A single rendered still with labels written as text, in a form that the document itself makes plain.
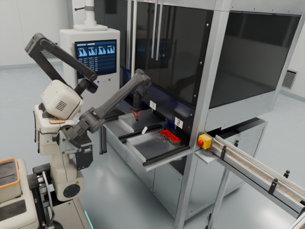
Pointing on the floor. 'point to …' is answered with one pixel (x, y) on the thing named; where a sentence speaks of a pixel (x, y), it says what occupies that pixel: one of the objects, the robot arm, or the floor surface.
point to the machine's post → (203, 102)
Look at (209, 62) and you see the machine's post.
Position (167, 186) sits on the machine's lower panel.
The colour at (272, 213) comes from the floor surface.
